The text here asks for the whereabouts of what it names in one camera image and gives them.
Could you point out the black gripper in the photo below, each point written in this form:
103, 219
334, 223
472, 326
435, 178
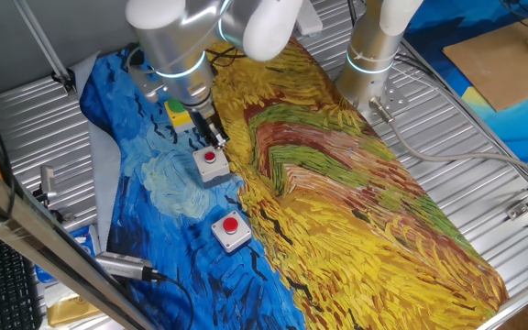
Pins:
208, 123

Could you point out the black clamp tool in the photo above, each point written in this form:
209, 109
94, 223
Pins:
47, 179

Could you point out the grey metal rod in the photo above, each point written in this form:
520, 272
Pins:
44, 50

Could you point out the aluminium frame bar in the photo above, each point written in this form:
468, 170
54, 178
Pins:
39, 238

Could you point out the yellow box green mushroom button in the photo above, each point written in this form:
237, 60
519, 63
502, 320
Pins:
179, 120

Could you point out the silver camera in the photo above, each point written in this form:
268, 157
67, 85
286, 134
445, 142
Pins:
122, 266

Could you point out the gold paper package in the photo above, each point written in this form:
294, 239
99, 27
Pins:
69, 311

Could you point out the blue painted cloth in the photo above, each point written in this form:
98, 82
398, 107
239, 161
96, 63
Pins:
520, 133

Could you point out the brown cardboard sheet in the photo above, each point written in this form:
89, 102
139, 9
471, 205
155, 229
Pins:
498, 69

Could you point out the black keyboard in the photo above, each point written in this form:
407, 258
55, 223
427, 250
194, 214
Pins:
7, 293

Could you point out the Van Gogh print tablecloth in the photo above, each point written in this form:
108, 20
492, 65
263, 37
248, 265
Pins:
337, 206

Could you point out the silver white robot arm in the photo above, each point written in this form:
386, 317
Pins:
177, 36

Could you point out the grey box raised red button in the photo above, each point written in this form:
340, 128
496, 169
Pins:
231, 231

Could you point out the white power strip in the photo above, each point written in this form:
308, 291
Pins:
312, 20

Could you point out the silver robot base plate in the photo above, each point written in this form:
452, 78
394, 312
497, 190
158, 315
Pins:
394, 98

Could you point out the blue tissue pack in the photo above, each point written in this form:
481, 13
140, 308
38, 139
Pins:
85, 238

